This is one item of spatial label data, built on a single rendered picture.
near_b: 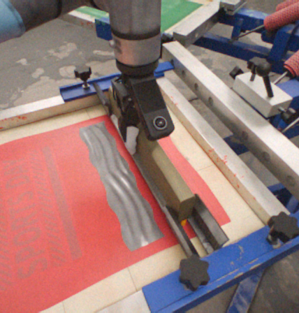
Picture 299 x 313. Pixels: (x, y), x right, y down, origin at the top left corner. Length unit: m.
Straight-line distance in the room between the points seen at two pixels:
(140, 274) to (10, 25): 0.41
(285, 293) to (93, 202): 1.24
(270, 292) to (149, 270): 1.14
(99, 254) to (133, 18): 0.39
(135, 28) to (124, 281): 0.39
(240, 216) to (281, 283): 1.08
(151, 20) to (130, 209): 0.34
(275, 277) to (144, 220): 1.18
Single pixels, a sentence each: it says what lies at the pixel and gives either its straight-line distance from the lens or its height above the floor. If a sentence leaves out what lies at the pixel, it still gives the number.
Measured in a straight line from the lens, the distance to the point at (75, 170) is 0.62.
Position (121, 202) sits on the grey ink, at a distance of 0.54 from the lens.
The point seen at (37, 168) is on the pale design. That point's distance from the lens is 0.65.
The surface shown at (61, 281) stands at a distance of 0.51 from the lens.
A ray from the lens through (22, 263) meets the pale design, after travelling 0.54.
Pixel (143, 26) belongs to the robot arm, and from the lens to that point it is 0.40.
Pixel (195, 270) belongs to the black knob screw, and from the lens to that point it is 0.39.
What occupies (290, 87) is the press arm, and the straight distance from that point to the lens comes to 0.76.
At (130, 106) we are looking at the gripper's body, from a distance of 0.47.
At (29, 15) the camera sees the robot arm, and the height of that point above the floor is 1.30.
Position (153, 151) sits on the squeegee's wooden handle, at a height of 1.06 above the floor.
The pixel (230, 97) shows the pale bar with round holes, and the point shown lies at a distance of 0.68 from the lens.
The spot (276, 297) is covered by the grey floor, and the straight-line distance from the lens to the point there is 1.59.
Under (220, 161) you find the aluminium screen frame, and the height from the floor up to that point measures 0.98.
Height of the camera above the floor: 1.43
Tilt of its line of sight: 50 degrees down
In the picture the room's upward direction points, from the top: straight up
